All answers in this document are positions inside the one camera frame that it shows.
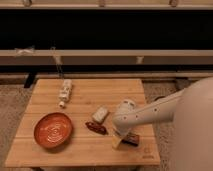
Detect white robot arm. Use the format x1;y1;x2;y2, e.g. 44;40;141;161
113;77;213;171

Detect dark red snack packet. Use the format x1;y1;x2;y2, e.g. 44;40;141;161
85;122;107;135

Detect orange ceramic bowl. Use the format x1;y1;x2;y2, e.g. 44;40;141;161
34;112;73;149

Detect white plastic bottle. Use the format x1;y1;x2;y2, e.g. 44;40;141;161
59;79;72;108

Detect dark brown eraser bar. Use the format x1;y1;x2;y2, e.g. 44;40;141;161
122;133;140;146

